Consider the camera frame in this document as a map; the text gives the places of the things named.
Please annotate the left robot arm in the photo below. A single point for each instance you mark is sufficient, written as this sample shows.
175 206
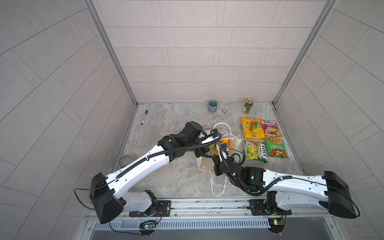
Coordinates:
109 194

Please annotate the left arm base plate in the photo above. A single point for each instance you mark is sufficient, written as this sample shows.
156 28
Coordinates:
159 209

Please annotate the right controller board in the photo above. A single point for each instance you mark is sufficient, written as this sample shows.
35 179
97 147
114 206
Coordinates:
276 225

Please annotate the left controller board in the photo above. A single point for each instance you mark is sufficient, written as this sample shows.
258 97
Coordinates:
148 225

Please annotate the pink candy snack bag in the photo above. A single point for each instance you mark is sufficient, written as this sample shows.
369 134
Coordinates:
271 129

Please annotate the teal ceramic cup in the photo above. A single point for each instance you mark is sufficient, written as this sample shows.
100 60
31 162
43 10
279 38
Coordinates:
212 106

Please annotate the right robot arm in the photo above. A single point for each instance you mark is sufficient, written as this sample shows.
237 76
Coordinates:
285 192

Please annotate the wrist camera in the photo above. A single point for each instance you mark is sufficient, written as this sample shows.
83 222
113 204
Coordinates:
224 154
209 136

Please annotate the controller board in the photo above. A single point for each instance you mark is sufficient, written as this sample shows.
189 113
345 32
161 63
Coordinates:
276 225
148 225

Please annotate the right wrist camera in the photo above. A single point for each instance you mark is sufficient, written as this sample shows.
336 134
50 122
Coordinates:
224 154

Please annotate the aluminium mounting rail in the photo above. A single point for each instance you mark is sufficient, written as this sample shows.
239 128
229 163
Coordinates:
194 208

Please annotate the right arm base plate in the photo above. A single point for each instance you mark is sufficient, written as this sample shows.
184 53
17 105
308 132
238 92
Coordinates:
263 208

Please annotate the yellow candy snack bag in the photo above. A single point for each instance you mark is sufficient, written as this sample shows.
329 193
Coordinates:
252 129

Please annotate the green snack bag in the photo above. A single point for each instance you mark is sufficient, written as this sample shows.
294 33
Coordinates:
276 148
255 151

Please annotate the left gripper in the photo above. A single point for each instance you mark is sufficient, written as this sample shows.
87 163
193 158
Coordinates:
202 152

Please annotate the black marker pen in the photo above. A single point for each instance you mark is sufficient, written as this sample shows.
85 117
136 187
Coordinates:
143 120

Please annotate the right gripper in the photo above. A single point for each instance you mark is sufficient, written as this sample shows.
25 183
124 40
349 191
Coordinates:
216 166

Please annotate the green beverage can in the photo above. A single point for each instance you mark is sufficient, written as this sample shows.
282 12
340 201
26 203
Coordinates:
248 104

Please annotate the white printed paper bag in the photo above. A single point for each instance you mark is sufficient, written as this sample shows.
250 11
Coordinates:
205 162

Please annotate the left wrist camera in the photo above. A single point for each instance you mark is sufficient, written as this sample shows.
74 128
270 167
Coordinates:
209 136

